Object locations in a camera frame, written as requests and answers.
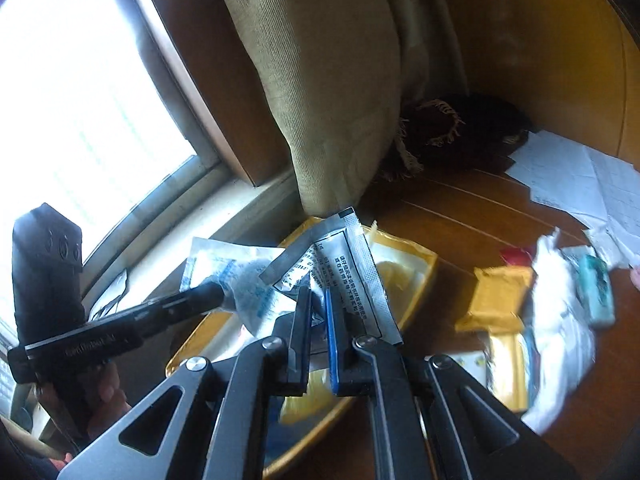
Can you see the white desiccant packet blue print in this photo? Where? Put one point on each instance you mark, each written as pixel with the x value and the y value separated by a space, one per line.
pixel 240 280

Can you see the pink round object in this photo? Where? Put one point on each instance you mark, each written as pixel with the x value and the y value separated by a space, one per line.
pixel 636 277

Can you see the person's left hand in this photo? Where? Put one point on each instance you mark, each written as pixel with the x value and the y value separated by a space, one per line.
pixel 112 390

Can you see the beige ribbed curtain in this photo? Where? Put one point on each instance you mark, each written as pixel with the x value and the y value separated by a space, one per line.
pixel 325 85

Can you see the window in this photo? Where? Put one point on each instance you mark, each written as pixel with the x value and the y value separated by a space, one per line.
pixel 75 110

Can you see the red and silver foil bag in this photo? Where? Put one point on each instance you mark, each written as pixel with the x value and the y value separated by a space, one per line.
pixel 515 256

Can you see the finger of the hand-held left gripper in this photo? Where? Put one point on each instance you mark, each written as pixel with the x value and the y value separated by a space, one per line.
pixel 190 300

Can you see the yellow snack packet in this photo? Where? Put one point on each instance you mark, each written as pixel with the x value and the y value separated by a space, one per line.
pixel 497 297

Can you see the dark fringed cloth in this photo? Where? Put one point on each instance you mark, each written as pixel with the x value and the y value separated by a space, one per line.
pixel 465 130

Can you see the white knotted cloth bundle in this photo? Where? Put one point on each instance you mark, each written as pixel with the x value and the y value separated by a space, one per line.
pixel 555 285

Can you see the yellow taped white cardboard box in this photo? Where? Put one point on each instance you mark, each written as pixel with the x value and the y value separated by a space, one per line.
pixel 420 270

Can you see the yellow packet with dotted end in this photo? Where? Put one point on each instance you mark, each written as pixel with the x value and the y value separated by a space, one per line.
pixel 510 370

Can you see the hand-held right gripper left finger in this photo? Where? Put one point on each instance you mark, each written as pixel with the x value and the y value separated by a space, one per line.
pixel 300 350

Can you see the wooden cabinet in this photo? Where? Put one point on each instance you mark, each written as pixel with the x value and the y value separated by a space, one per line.
pixel 550 60

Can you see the teal and white wipes pack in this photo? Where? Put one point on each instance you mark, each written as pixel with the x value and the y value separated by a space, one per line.
pixel 595 290

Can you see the pile of white paper sheets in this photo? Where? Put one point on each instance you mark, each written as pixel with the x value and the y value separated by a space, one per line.
pixel 575 175

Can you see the silver foil sachet black print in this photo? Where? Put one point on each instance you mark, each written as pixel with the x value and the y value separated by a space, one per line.
pixel 345 260

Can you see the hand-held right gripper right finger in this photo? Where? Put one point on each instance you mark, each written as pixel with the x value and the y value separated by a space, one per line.
pixel 336 350

